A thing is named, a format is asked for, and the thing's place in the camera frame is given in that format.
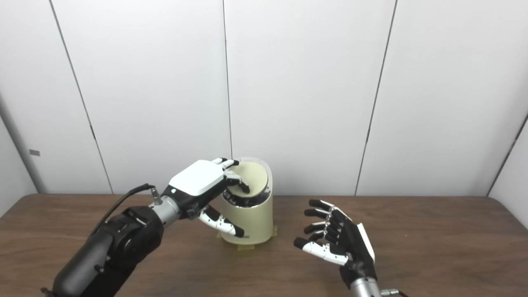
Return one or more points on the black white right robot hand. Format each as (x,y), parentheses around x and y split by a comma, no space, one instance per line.
(350,243)

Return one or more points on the cream-colored round bin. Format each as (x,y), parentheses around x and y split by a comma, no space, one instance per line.
(255,220)

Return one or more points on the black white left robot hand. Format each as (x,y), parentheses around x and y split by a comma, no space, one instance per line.
(196,179)

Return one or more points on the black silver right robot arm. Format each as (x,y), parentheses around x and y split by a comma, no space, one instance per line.
(365,288)

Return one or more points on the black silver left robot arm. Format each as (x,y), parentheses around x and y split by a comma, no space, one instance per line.
(115,247)

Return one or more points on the small grey wall sticker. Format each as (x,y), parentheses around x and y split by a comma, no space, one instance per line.
(34,152)

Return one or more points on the cream round bin lid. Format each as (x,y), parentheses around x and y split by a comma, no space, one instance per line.
(255,177)

